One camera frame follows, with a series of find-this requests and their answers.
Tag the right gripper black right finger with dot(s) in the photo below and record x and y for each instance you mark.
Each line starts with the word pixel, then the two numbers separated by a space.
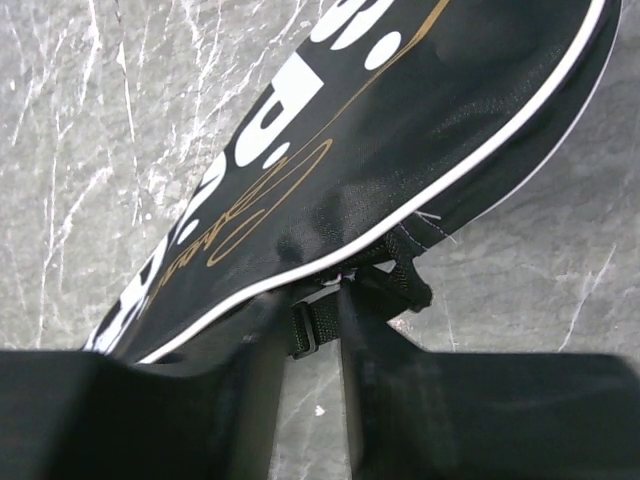
pixel 417 414

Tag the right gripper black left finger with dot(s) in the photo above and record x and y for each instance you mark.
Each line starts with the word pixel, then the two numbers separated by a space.
pixel 80 415

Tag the black racket bag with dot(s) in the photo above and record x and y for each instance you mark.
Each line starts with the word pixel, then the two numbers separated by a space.
pixel 394 124

